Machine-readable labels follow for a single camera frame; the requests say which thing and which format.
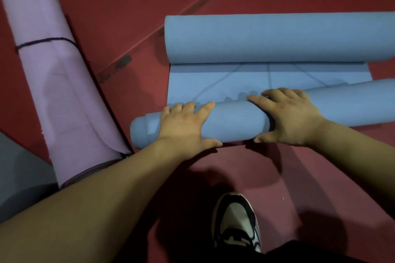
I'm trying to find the person's right hand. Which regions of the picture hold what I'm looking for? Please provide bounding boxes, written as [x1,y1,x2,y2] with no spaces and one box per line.
[246,88,328,149]

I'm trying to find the person's left hand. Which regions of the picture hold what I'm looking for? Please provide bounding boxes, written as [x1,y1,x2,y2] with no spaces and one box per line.
[156,102,223,161]

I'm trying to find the blue yoga mat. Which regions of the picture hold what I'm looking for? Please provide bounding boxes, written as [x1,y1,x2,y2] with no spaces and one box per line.
[130,12,395,150]

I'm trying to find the person's left forearm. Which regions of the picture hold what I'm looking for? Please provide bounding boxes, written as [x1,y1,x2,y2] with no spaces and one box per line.
[0,139,192,263]

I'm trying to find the person's right forearm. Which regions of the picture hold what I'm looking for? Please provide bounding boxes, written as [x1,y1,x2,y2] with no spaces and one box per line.
[307,118,395,212]

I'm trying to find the black and white sneaker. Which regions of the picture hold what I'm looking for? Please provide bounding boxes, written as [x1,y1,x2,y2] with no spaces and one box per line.
[211,192,262,253]

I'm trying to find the purple rolled yoga mat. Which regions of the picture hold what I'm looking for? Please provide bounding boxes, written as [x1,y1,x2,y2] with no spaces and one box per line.
[1,0,134,189]

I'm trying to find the grey floor mat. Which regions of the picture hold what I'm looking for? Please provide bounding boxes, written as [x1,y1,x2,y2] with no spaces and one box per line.
[0,132,60,224]

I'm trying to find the black mat carrying strap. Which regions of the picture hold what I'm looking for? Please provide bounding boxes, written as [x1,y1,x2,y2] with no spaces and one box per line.
[16,37,135,189]

